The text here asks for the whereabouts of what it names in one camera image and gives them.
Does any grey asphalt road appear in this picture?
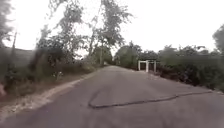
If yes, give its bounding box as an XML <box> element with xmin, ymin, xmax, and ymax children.
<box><xmin>0</xmin><ymin>65</ymin><xmax>224</xmax><ymax>128</ymax></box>

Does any dirt and gravel verge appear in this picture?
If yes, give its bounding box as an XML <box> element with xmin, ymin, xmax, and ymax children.
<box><xmin>0</xmin><ymin>68</ymin><xmax>104</xmax><ymax>121</ymax></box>

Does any white gate frame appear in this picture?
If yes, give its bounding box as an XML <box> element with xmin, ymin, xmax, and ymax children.
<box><xmin>137</xmin><ymin>59</ymin><xmax>157</xmax><ymax>74</ymax></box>

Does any row of bushes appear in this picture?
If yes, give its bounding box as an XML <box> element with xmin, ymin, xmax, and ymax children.
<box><xmin>113</xmin><ymin>23</ymin><xmax>224</xmax><ymax>93</ymax></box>

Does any row of trees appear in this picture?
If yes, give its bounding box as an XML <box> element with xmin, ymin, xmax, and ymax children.
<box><xmin>0</xmin><ymin>0</ymin><xmax>134</xmax><ymax>96</ymax></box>

